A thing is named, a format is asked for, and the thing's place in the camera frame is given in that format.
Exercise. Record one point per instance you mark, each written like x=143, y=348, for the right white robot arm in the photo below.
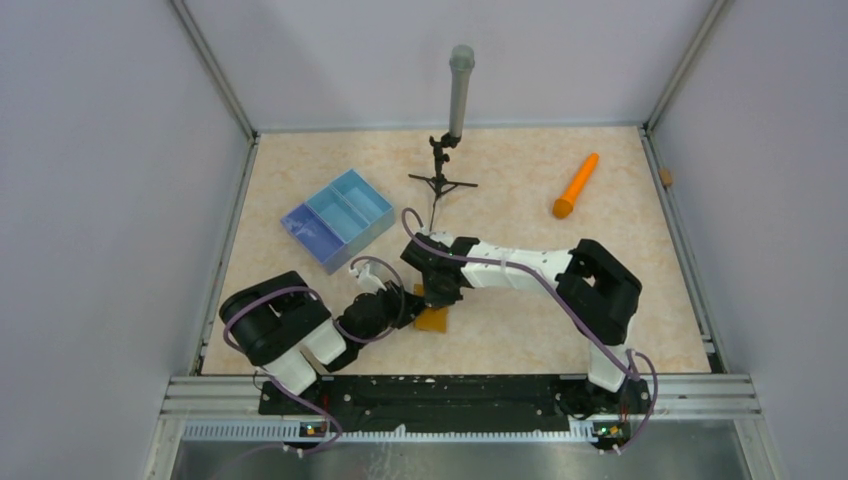
x=597, y=292

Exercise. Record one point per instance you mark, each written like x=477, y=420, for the black tripod stand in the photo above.
x=438, y=183

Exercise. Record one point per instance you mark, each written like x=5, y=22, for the small wooden block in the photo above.
x=666, y=177

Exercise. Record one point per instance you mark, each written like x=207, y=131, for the grey microphone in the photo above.
x=461, y=63

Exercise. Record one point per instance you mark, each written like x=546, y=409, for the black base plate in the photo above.
x=459, y=403

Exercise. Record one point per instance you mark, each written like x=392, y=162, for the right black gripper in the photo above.
x=435, y=301

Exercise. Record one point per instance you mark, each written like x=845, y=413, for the blue compartment organizer box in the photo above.
x=340, y=220

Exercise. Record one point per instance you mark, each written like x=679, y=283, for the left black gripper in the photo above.
x=412, y=306

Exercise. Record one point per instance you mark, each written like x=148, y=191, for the orange marker pen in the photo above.
x=564, y=205

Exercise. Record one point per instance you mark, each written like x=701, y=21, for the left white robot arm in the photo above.
x=282, y=326

